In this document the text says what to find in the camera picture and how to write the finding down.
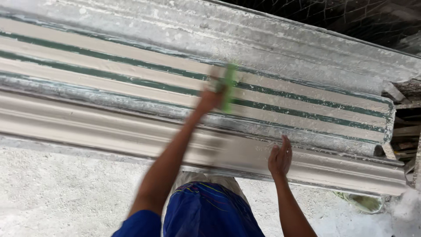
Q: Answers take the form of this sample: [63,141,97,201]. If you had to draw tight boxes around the person's left hand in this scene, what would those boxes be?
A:
[197,76,228,114]

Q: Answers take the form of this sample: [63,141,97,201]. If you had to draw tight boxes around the person's right hand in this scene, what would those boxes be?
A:
[268,135,293,178]

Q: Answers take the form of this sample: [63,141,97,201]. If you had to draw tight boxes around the green plastic scraper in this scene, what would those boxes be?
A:
[220,63,237,113]

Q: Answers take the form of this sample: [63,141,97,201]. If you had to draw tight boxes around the grey plaster-covered mould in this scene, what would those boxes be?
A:
[0,0,421,96]

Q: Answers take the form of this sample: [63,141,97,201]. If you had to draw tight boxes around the white plaster cornice moulding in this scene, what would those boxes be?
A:
[0,90,408,197]

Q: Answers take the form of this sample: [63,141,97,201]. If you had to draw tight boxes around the long green plaster cornice mould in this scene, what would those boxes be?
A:
[0,16,396,145]

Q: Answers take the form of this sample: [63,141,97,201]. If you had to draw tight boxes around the person's blue shirt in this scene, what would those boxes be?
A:
[111,182,266,237]

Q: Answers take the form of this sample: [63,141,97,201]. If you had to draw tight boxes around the dark netting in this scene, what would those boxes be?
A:
[217,0,421,56]

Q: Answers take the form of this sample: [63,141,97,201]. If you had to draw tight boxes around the plaster-stained bucket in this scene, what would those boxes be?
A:
[335,192,386,214]

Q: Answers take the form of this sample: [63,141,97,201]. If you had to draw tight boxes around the heap of wooden scraps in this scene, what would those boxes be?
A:
[382,77,421,190]

